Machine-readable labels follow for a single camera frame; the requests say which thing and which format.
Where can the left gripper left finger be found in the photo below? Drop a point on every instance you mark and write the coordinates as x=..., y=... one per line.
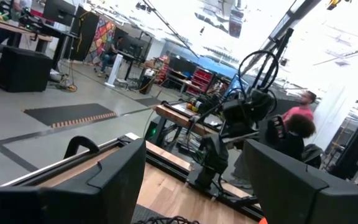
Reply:
x=73, y=205

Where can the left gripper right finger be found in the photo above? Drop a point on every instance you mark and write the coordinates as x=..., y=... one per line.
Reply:
x=306, y=202

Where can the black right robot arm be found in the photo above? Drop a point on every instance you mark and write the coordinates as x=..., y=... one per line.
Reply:
x=213, y=155

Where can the person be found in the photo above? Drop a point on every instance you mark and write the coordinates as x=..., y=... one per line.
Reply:
x=109, y=59
x=300, y=112
x=294, y=146
x=22, y=3

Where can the grey woven placemat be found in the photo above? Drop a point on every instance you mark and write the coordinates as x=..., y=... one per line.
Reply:
x=145, y=214

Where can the black hazard-striped floor mat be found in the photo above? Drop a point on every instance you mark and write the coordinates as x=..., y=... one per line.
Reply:
x=67, y=113

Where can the wooden workbench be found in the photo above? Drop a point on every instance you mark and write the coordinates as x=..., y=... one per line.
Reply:
x=176, y=116
x=11, y=28

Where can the white tower unit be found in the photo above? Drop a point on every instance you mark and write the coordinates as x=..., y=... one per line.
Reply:
x=114, y=70

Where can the black box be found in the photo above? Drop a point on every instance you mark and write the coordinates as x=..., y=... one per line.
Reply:
x=23, y=70

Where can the red bin shelf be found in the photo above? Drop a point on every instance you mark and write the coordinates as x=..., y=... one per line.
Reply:
x=202, y=77

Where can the black standing panel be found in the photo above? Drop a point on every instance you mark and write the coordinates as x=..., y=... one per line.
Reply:
x=84, y=34

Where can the colourful patterned panel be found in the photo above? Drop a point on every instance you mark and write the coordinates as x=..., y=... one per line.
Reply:
x=102, y=34

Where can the black monitor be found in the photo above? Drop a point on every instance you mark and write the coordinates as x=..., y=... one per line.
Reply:
x=59, y=11

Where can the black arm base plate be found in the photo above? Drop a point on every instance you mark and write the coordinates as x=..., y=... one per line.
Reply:
x=202, y=183

